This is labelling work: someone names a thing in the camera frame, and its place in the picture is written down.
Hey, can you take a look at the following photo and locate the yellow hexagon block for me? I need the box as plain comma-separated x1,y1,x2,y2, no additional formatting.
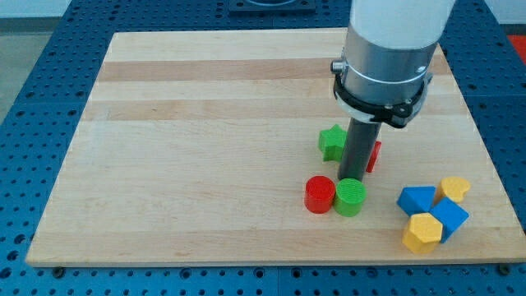
402,213,443,254

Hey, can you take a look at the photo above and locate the green star block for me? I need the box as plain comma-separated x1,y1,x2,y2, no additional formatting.
318,124,347,162

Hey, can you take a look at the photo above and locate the blue cube block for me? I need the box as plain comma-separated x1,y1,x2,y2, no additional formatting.
430,197,469,243

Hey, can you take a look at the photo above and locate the dark blue base plate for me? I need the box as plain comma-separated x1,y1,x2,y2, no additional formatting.
228,0,316,14

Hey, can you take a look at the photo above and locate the green cylinder block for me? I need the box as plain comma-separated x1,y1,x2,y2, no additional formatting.
333,178,367,217

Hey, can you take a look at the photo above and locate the light wooden board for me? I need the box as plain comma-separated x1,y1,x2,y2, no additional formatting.
25,29,525,267

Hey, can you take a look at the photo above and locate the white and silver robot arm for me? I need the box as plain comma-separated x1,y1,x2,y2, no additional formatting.
330,0,455,128

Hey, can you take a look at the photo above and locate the blue triangle block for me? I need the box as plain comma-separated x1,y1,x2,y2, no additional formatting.
397,186,436,216

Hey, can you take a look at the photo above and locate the red cylinder block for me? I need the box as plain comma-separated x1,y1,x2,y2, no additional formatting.
304,175,335,214

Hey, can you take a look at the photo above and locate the yellow heart block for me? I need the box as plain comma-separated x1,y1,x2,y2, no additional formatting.
434,176,472,204

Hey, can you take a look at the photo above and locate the red block behind rod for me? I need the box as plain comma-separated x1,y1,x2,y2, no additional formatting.
366,141,382,173

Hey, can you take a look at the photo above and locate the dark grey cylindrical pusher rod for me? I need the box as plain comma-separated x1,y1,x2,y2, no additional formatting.
338,118,381,181

